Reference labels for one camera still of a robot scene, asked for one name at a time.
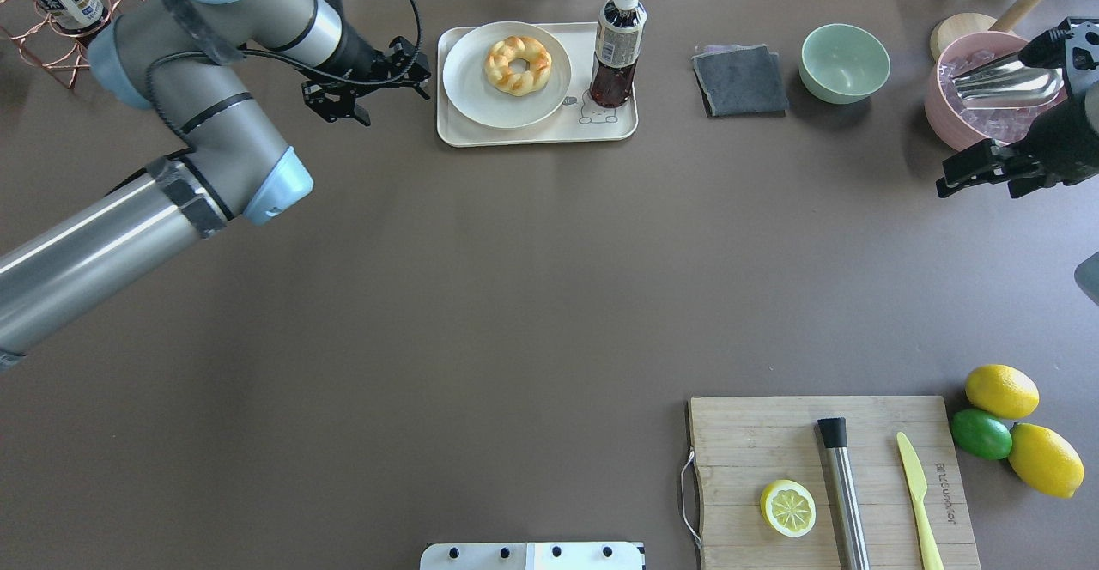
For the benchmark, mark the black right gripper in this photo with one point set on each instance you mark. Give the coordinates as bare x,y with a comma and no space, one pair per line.
1058,145

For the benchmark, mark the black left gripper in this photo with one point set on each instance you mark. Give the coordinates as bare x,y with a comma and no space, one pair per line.
358,59

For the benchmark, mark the white round plate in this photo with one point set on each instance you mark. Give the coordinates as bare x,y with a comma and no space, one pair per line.
473,94

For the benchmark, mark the braided glazed donut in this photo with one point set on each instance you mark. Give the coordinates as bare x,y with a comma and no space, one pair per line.
518,65

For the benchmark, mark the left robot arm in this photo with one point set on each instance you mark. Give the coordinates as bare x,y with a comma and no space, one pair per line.
176,58

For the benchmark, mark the cream rabbit tray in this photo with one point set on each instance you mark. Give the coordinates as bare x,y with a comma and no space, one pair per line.
578,120

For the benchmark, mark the dark tea bottle on tray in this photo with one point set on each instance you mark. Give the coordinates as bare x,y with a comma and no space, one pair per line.
617,48

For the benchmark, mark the pink ice bowl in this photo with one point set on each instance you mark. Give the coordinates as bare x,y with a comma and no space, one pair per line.
959,125

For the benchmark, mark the metal ice scoop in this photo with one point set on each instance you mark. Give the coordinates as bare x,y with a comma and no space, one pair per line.
1007,83

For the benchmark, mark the wooden cup tree stand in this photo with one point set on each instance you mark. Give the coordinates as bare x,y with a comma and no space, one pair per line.
970,29

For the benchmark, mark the green bowl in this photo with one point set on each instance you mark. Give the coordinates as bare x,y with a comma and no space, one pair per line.
842,64

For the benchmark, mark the yellow lemon far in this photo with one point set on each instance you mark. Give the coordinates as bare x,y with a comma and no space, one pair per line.
1004,391

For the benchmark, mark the yellow lemon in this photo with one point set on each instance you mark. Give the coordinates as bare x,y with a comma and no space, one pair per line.
1045,460
1004,391

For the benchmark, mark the green lime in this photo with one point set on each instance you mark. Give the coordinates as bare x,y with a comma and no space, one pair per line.
980,433

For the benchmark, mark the grey folded cloth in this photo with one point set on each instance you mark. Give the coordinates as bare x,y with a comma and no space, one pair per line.
739,80

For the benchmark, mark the yellow lemon near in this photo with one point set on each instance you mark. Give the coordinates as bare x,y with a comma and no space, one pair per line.
1045,460

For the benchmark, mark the wooden cutting board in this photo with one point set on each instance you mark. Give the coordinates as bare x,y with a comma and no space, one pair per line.
741,444

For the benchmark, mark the yellow plastic knife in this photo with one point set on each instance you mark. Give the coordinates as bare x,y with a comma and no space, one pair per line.
917,488

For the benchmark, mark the half lemon slice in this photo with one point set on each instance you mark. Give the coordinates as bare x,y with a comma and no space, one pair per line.
788,507

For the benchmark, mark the steel muddler rod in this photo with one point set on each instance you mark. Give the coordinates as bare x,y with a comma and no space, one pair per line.
847,518

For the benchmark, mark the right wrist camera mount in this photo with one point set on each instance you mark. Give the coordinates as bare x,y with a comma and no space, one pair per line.
1071,47

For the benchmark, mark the copper wire bottle rack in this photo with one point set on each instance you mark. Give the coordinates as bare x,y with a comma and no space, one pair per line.
40,44

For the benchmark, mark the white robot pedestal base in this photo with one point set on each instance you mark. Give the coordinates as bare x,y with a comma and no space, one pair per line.
598,554

